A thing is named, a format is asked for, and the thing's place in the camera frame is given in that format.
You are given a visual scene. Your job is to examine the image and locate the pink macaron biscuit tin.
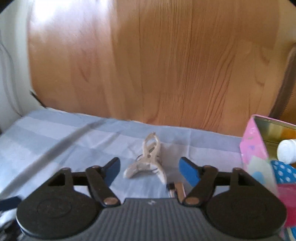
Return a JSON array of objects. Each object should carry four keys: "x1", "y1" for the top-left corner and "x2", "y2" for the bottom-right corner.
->
[{"x1": 239, "y1": 114, "x2": 296, "y2": 241}]

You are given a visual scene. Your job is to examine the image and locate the white cap vitamin bottle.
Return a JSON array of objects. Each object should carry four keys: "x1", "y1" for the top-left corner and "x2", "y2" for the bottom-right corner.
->
[{"x1": 277, "y1": 139, "x2": 296, "y2": 165}]

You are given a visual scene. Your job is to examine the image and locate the blue polka dot bow headband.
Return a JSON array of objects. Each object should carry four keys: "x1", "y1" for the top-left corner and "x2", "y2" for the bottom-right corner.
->
[{"x1": 270, "y1": 161, "x2": 296, "y2": 184}]

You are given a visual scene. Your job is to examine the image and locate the magenta red gift box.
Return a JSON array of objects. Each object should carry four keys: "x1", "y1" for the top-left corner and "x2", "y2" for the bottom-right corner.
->
[{"x1": 277, "y1": 183, "x2": 296, "y2": 227}]

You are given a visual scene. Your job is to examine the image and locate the black tape strip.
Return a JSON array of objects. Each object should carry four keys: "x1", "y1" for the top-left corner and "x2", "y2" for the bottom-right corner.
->
[{"x1": 30, "y1": 91, "x2": 47, "y2": 108}]

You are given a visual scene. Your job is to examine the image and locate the wood pattern headboard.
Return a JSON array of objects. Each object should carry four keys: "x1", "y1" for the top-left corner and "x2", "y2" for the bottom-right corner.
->
[{"x1": 28, "y1": 1, "x2": 295, "y2": 136}]

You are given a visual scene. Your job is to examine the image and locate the red and black wires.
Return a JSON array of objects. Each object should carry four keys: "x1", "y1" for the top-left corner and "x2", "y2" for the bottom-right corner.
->
[{"x1": 0, "y1": 29, "x2": 24, "y2": 117}]

